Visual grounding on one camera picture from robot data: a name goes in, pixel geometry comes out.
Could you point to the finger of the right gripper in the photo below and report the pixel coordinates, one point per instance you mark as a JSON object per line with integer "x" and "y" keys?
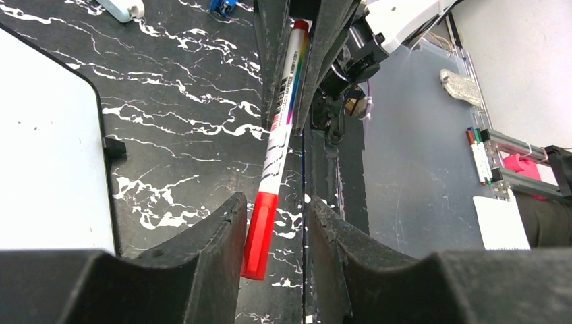
{"x": 330, "y": 24}
{"x": 270, "y": 19}

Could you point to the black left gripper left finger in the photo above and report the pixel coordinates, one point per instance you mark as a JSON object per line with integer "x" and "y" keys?
{"x": 191, "y": 278}

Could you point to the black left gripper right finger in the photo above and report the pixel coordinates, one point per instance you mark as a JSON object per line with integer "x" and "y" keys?
{"x": 360, "y": 280}

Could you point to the red capped whiteboard marker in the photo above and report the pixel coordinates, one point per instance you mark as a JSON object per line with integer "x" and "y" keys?
{"x": 262, "y": 221}

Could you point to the white whiteboard black frame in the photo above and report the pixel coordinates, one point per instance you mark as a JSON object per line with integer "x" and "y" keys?
{"x": 55, "y": 192}

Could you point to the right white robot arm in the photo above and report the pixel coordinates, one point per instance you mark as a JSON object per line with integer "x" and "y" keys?
{"x": 411, "y": 217}

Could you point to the light blue whiteboard eraser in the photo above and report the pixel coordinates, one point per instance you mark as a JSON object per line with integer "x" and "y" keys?
{"x": 124, "y": 10}

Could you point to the grey textured object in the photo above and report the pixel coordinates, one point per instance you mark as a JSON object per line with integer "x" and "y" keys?
{"x": 461, "y": 87}

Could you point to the white paper pad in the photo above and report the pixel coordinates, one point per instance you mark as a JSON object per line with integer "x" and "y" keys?
{"x": 500, "y": 224}

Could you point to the bundle of coloured markers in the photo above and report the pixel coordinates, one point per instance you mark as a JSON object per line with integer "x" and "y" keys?
{"x": 479, "y": 161}

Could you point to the pink plastic object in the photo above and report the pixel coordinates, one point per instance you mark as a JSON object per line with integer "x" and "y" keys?
{"x": 522, "y": 166}

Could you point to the aluminium frame rail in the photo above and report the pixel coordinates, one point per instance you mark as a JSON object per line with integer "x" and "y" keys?
{"x": 542, "y": 172}

